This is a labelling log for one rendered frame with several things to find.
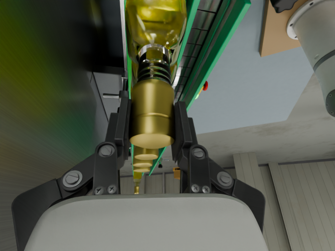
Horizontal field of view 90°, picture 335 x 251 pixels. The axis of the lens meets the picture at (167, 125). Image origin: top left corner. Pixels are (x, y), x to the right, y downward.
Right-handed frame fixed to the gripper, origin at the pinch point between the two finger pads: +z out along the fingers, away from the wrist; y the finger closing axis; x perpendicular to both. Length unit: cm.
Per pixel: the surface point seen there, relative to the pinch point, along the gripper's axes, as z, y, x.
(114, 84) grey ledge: 36.4, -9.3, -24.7
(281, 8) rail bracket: 14.9, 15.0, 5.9
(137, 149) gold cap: 4.1, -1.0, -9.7
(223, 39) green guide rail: 22.0, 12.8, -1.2
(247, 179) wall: 149, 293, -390
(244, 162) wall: 194, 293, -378
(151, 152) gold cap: 3.6, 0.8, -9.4
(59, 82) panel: 11.8, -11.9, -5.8
